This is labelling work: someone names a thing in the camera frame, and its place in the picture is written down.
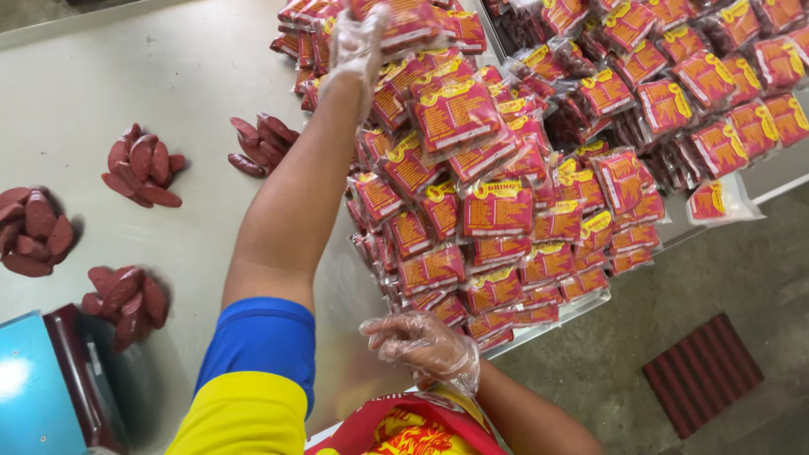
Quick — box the heap of loose red sausages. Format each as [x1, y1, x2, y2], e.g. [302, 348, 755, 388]
[80, 265, 171, 354]
[101, 123, 189, 209]
[0, 185, 77, 279]
[227, 112, 302, 179]

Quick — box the heap of red sausage packets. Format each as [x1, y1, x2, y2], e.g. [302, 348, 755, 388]
[480, 0, 809, 198]
[270, 0, 672, 352]

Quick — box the yellow and blue shirt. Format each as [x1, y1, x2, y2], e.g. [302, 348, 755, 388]
[164, 297, 317, 455]

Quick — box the person's left hand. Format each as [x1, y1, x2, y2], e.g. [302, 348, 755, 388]
[319, 5, 393, 97]

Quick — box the dark red ribbed floor mat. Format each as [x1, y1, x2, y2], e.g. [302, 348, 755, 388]
[641, 312, 766, 441]

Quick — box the blue and maroon machine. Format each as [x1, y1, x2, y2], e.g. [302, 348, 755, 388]
[0, 303, 129, 455]

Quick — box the red apron with yellow print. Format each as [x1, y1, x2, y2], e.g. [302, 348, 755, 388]
[306, 385, 508, 455]

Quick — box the red sausage packet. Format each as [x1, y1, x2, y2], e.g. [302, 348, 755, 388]
[686, 173, 767, 227]
[351, 0, 445, 55]

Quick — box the person's right hand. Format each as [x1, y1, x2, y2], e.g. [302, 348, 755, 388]
[359, 311, 482, 396]

